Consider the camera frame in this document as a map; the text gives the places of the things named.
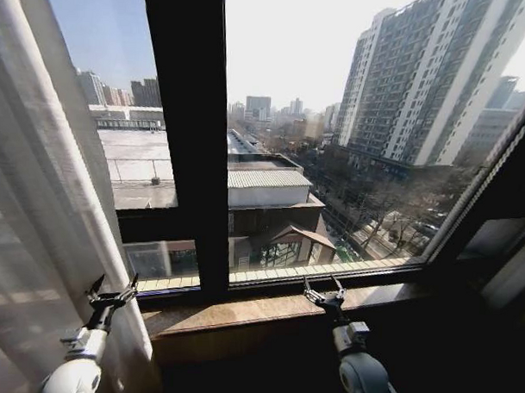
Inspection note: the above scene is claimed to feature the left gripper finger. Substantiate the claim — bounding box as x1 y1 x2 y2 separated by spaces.
119 272 140 301
85 273 106 302

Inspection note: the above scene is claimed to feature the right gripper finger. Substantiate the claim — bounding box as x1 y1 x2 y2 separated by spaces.
329 275 348 299
302 276 319 303

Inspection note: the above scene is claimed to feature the small brown gabled pavilion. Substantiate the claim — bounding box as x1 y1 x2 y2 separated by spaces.
259 221 339 270

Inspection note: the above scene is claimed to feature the brown marble window sill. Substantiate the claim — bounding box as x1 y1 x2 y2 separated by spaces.
134 271 441 378

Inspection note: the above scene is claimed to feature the building with corrugated roof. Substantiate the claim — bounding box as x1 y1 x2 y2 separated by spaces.
222 128 330 271

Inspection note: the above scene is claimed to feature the sheer white curtain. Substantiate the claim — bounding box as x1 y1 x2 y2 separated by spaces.
0 0 167 393

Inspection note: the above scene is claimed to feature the low flat-roofed white building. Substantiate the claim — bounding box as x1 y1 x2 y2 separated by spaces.
84 103 183 213

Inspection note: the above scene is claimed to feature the tall grey apartment tower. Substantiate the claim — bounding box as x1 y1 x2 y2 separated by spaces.
331 0 525 173

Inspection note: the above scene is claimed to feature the black window frame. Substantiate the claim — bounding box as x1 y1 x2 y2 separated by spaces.
111 0 525 317

